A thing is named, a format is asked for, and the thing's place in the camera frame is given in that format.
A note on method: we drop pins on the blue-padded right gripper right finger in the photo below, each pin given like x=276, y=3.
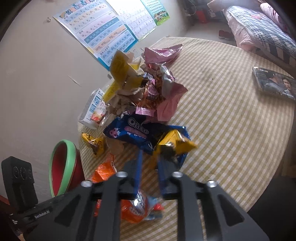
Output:
x=174, y=185

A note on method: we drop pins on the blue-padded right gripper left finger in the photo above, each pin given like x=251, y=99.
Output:
x=123, y=185

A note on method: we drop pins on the pink foil snack bag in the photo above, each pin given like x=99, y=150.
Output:
x=161, y=56

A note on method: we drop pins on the green-rimmed red trash bin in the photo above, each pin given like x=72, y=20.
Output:
x=65, y=168

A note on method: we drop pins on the orange snack wrapper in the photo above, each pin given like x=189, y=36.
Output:
x=142, y=208

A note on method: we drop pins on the small yellow black wrapper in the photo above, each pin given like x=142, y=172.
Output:
x=98, y=145

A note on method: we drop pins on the blue Oreo wrapper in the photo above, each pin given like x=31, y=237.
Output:
x=132, y=128

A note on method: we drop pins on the white blue carton box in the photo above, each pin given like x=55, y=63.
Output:
x=94, y=111

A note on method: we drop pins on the beige checkered tablecloth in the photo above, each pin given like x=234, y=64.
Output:
x=241, y=133

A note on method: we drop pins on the pink brown snack bag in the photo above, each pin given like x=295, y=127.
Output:
x=161, y=94

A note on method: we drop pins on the yellow crumpled wrapper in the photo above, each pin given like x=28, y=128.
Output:
x=126, y=73

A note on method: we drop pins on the smartphone playing video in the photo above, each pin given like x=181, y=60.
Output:
x=274, y=83

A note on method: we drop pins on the red shoes pair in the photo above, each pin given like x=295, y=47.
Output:
x=225, y=35

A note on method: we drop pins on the blue plaid bed quilt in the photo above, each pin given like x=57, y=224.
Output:
x=254, y=30

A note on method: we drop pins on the red box under table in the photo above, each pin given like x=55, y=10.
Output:
x=202, y=18

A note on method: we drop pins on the pink folded duvet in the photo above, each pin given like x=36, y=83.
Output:
x=269, y=11

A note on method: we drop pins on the blue pinyin wall poster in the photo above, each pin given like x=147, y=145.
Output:
x=98, y=28

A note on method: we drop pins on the white chart wall poster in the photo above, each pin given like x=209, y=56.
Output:
x=135, y=15

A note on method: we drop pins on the green number wall poster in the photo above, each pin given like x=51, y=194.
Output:
x=156, y=10

